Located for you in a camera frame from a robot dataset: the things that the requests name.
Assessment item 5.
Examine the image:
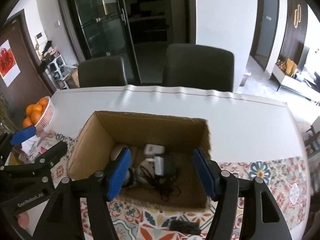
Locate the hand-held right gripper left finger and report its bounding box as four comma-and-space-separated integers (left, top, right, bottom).
44, 149, 132, 240

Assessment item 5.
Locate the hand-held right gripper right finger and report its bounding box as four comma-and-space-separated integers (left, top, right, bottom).
192, 147, 293, 240

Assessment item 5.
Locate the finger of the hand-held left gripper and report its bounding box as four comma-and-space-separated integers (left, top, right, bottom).
0, 141, 68, 180
0, 125, 37, 167

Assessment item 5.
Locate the silver oval object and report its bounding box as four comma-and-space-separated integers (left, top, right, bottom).
124, 169, 139, 188

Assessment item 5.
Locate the cardboard box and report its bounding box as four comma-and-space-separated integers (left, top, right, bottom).
67, 110, 213, 209

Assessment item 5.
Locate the black power adapter with cable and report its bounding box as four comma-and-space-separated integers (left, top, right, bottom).
140, 154, 181, 201

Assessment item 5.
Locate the white charger cube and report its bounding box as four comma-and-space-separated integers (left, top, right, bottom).
144, 144, 165, 158

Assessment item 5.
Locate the person's left hand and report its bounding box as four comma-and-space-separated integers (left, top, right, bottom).
17, 211, 32, 231

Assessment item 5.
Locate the printed tissue bag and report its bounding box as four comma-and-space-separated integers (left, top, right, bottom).
20, 130, 58, 161

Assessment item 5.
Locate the white fruit basket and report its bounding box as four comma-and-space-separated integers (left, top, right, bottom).
32, 96, 55, 131

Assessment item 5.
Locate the black clip holder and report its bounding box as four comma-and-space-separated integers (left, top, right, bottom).
169, 219, 202, 235

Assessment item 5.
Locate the patterned table runner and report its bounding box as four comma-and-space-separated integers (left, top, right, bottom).
15, 131, 312, 240

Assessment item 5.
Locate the white shoe rack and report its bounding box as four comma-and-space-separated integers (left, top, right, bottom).
42, 55, 71, 90

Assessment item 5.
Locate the red door poster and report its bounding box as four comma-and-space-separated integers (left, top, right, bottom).
0, 40, 20, 87

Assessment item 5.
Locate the small cardboard carton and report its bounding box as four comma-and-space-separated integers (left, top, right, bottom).
70, 67, 80, 88

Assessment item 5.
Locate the brown entrance door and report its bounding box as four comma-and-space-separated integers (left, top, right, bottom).
0, 10, 55, 102

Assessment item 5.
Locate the dark dining chair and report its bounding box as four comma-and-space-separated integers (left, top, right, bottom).
77, 56, 128, 88
162, 43, 235, 92

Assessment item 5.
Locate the white intercom panel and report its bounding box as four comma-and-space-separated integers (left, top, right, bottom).
34, 31, 47, 44

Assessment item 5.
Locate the white media cabinet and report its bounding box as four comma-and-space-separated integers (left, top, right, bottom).
270, 64, 320, 98

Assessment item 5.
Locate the black framed glass door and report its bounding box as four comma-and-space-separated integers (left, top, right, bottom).
56, 0, 196, 85

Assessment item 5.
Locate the yellow bag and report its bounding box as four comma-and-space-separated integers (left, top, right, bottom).
285, 59, 298, 77

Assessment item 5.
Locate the television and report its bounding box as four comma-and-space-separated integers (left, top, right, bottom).
299, 45, 320, 90

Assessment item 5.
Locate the grey hallway door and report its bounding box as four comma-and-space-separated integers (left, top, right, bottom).
250, 0, 280, 72

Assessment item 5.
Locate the dark slatted wall panel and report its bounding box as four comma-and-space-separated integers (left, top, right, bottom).
277, 0, 311, 66

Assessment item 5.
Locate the gold wall ornament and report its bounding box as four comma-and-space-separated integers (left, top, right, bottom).
292, 4, 302, 29

